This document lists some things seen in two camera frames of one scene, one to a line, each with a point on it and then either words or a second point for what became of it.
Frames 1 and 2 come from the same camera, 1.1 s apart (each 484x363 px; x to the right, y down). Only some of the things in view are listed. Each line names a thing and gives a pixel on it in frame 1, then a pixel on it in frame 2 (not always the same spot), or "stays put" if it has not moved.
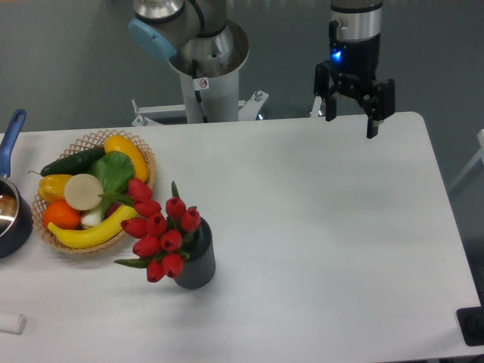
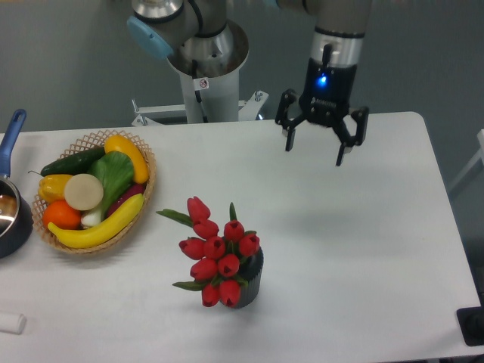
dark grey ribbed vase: (199, 269) to (251, 268)
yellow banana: (96, 235) stays put
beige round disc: (82, 192) stays put
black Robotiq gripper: (358, 58) to (325, 97)
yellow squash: (118, 143) stays put
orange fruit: (59, 213) stays put
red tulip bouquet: (162, 245) to (217, 269)
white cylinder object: (15, 324) stays put
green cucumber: (76, 165) stays put
